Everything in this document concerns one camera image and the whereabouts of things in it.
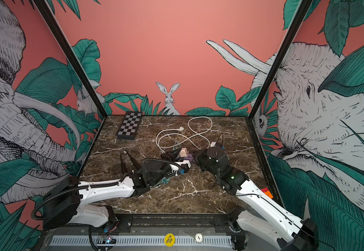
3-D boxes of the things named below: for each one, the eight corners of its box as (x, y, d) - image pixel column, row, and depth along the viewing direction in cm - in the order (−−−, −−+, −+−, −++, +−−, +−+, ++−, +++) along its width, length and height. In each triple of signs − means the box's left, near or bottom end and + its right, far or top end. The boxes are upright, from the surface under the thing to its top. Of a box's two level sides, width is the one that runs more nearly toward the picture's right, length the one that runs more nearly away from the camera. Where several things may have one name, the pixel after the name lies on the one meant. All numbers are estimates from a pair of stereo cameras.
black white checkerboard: (117, 139, 108) (116, 136, 105) (126, 115, 124) (125, 111, 121) (135, 139, 109) (134, 136, 106) (142, 115, 124) (141, 111, 121)
